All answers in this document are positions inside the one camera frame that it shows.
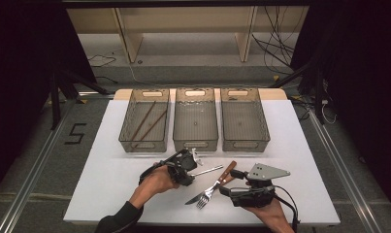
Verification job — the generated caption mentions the brown wooden chopstick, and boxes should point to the brown wooden chopstick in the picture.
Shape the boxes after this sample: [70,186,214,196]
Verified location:
[134,109,168,149]
[130,100,157,142]

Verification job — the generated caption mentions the smoky clear plastic bin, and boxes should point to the smoky clear plastic bin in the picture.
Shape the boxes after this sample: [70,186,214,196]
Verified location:
[118,88,171,153]
[172,87,219,152]
[220,87,271,153]

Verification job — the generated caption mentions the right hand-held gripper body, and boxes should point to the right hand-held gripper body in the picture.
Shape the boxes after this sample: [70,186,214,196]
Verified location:
[229,162,292,209]

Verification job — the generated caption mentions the black stand legs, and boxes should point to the black stand legs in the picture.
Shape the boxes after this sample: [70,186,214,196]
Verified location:
[49,69,111,131]
[270,61,327,125]

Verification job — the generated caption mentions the black curtain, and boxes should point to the black curtain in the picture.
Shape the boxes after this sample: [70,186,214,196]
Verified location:
[289,0,391,215]
[0,0,98,198]

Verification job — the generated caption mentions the aluminium floor rail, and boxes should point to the aluminium floor rail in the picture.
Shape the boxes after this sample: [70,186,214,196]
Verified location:
[308,110,384,233]
[0,100,75,233]

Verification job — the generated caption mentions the metal spoon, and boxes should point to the metal spoon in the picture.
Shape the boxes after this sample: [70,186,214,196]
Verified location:
[189,164,224,179]

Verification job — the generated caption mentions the white table cover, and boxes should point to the white table cover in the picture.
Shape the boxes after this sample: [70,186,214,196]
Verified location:
[63,98,342,226]

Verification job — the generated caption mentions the wooden handled knife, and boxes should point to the wooden handled knife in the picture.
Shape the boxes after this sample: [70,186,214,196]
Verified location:
[183,174,236,206]

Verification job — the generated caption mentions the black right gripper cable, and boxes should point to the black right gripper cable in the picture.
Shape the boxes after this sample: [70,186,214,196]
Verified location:
[274,184,301,233]

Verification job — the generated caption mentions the beige wooden shelf unit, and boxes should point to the beige wooden shelf unit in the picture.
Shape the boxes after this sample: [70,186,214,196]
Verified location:
[66,6,309,64]

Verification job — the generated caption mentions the wooden handled fork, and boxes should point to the wooden handled fork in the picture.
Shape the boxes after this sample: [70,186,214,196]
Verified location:
[195,160,239,211]

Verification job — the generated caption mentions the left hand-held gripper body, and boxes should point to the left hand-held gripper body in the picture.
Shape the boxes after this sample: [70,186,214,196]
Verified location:
[155,148,205,183]

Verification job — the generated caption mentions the person's left hand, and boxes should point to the person's left hand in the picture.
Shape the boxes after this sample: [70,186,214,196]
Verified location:
[140,162,182,197]

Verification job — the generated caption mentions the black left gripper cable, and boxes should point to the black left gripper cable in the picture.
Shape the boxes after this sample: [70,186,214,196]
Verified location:
[138,161,170,186]

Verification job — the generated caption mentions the white floor cable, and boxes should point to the white floor cable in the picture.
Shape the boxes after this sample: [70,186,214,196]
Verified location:
[128,62,172,89]

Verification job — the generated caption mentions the person's right hand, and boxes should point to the person's right hand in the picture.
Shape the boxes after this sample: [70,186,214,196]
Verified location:
[244,197,297,233]

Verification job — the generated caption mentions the black floor cable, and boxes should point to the black floor cable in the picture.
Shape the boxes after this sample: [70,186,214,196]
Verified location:
[87,53,117,69]

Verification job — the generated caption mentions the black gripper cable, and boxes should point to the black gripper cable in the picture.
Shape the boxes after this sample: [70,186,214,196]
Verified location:
[274,184,301,233]
[138,161,170,186]

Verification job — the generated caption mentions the bundle of black cables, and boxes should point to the bundle of black cables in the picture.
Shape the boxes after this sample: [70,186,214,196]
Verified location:
[250,6,302,76]

